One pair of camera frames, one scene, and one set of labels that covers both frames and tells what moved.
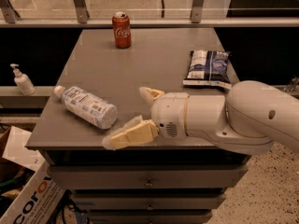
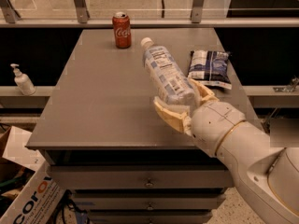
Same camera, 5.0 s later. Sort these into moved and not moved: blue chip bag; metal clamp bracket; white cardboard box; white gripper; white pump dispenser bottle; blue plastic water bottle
Moved: blue plastic water bottle; white gripper
Not moved: white cardboard box; blue chip bag; white pump dispenser bottle; metal clamp bracket
